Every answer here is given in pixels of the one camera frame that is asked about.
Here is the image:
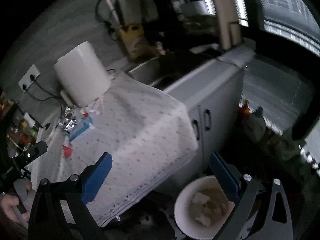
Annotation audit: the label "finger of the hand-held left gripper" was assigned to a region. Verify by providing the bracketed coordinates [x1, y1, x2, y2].
[14, 141, 49, 167]

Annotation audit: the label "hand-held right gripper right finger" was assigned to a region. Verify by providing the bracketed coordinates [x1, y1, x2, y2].
[209, 151, 293, 240]

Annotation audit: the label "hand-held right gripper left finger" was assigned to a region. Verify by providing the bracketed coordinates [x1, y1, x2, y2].
[28, 152, 113, 240]

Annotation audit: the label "white tissue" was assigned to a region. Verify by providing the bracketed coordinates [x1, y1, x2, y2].
[192, 192, 211, 204]

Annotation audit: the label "white round trash bin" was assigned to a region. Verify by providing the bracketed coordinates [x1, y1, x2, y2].
[173, 175, 252, 240]

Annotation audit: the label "person's left forearm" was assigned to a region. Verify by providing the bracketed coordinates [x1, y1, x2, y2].
[0, 212, 28, 240]

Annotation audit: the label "person's left hand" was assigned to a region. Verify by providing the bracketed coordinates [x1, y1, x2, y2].
[0, 192, 30, 224]

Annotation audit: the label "white cooker with black knob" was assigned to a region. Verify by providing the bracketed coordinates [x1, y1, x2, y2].
[37, 112, 63, 143]

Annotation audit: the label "rack of seasoning bottles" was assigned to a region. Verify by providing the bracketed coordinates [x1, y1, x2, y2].
[0, 91, 42, 153]

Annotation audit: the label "small red packet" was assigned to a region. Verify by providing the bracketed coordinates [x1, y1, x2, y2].
[62, 144, 74, 159]

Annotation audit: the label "crumpled silver foil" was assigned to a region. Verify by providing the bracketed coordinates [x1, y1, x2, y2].
[58, 106, 78, 132]

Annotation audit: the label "blue and white box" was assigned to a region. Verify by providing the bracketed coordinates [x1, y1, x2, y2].
[68, 118, 95, 142]

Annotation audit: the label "dotted white tablecloth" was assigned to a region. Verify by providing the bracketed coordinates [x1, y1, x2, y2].
[29, 72, 200, 227]

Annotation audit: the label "white spray bottle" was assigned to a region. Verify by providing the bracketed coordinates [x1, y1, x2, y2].
[247, 106, 266, 142]

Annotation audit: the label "brown bottle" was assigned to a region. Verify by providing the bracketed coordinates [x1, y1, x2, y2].
[238, 99, 251, 127]

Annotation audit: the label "red and white wrapper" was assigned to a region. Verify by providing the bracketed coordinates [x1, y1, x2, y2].
[79, 97, 105, 117]

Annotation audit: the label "white cabinet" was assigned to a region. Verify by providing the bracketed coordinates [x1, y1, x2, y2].
[162, 48, 257, 177]

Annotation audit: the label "white air fryer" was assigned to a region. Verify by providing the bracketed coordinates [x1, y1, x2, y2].
[53, 41, 112, 106]

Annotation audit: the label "steel sink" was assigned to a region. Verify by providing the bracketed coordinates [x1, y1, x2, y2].
[128, 54, 192, 91]

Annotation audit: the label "yellow detergent bottle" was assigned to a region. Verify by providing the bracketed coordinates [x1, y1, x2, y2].
[117, 24, 151, 58]

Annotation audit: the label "white cutting board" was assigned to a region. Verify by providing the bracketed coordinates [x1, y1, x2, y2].
[207, 0, 242, 50]

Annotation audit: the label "black dish rack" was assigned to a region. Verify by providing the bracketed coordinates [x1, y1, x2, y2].
[169, 0, 218, 37]

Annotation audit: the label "hanging plastic bags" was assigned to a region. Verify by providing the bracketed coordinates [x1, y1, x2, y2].
[115, 0, 141, 27]

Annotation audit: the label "black power cable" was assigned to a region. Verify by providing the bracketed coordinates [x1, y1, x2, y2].
[24, 76, 66, 117]

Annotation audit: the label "white wall socket panel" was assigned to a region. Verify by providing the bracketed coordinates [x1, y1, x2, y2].
[18, 64, 41, 93]

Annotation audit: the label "black looped cable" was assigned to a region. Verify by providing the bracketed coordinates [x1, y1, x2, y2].
[96, 0, 121, 41]

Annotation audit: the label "black window frame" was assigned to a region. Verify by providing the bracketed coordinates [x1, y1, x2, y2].
[237, 0, 320, 140]

